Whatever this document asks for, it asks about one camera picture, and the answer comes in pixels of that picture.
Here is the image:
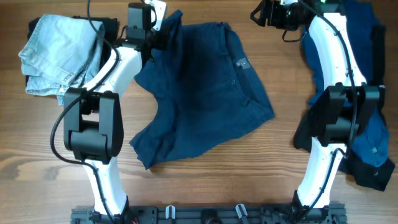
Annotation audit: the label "left black cable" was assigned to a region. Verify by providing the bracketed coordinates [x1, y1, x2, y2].
[49, 0, 122, 224]

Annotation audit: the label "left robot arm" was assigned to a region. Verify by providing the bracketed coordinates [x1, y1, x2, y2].
[62, 0, 168, 223]

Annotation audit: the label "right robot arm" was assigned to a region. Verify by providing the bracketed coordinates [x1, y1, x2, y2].
[250, 1, 380, 221]

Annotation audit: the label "folded black garment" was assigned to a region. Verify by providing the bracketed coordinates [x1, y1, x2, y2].
[25, 16, 119, 86]

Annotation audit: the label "black garment under pile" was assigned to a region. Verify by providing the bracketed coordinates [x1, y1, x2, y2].
[292, 24, 396, 192]

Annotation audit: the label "right black cable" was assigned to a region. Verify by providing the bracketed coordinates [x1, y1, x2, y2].
[281, 0, 358, 215]

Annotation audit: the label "navy blue shorts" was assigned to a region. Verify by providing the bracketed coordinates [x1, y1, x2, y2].
[130, 11, 274, 169]

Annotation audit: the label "black cable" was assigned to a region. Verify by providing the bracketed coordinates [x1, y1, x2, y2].
[49, 0, 122, 224]
[281, 0, 358, 215]

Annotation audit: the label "folded light blue jeans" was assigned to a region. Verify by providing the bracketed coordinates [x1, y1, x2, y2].
[18, 14, 106, 107]

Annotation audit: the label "blue garment in pile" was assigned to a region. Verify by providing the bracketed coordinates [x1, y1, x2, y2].
[302, 0, 389, 167]

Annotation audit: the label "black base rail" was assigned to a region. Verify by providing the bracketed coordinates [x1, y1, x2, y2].
[70, 203, 347, 224]

